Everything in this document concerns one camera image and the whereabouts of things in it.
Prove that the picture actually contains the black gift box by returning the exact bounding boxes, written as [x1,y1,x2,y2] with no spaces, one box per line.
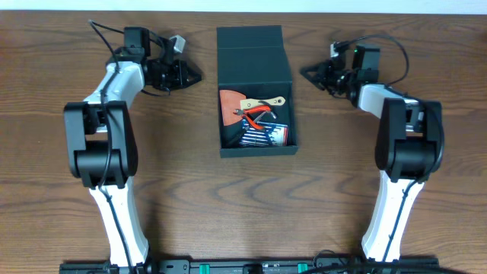
[217,26,298,158]

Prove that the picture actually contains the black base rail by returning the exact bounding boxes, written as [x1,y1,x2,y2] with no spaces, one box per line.
[59,250,439,274]

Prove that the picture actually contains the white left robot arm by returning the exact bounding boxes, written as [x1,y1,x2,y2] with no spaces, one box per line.
[60,59,202,273]

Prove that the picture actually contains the red handled pliers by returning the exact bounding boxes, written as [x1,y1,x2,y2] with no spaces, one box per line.
[233,105,271,131]

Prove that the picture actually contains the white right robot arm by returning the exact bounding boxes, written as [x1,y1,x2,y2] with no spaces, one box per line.
[300,59,445,263]

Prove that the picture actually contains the orange scraper wooden handle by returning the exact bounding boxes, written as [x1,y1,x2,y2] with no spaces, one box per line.
[219,90,286,126]

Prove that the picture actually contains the clear screwdriver set case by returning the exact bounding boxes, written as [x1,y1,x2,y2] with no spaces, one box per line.
[238,121,288,147]

